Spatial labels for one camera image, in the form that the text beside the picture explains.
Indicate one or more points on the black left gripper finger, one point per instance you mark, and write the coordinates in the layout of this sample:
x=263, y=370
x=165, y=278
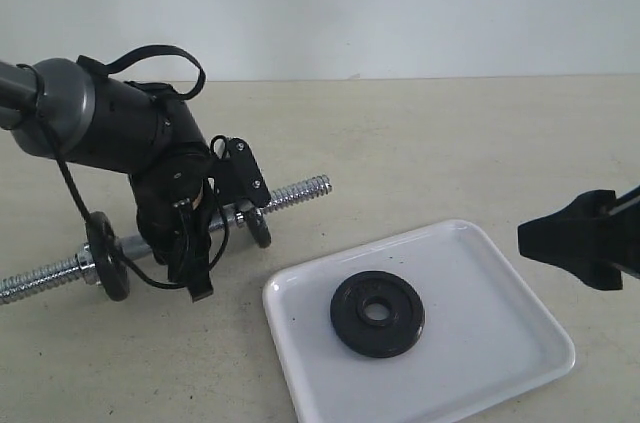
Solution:
x=165, y=232
x=189, y=256

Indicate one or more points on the chrome star collar nut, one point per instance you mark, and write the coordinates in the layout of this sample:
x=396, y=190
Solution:
x=86, y=265

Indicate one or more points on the white rectangular tray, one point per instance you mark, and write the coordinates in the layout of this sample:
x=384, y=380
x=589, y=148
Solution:
x=487, y=337

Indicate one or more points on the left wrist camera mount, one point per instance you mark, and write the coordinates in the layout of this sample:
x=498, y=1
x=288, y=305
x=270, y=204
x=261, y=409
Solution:
x=236, y=176

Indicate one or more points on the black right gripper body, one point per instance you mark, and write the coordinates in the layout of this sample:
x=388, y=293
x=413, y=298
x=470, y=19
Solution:
x=630, y=238

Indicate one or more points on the chrome threaded dumbbell bar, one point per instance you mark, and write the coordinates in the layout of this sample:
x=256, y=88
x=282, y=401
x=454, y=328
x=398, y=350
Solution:
x=53, y=275

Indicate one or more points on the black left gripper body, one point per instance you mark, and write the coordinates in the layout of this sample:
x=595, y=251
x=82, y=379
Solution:
x=179, y=174

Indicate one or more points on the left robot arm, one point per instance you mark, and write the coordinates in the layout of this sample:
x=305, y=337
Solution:
x=73, y=114

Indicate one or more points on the black weight plate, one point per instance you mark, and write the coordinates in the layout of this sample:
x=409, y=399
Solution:
x=112, y=274
x=377, y=314

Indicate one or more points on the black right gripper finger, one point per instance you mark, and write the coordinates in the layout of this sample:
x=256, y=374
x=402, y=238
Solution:
x=581, y=239

